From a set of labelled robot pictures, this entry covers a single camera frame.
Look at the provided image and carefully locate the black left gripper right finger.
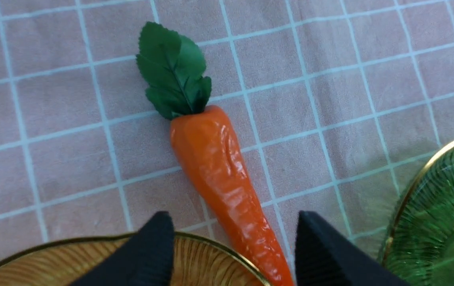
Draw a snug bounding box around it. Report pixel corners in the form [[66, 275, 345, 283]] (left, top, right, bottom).
[[295, 211, 409, 286]]

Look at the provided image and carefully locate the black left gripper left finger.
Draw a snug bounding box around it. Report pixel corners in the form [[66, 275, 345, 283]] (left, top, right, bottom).
[[71, 211, 175, 286]]

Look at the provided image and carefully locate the short orange toy carrot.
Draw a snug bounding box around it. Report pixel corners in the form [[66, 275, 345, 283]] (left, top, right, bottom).
[[136, 21, 294, 286]]

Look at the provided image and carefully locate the amber plastic plate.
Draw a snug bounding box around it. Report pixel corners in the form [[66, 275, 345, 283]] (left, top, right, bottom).
[[0, 232, 270, 286]]

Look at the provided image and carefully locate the green plastic plate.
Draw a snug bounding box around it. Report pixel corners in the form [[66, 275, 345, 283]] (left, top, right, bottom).
[[377, 141, 454, 286]]

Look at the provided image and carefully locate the pink checkered tablecloth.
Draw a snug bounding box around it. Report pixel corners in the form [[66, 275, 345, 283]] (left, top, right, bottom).
[[0, 0, 454, 267]]

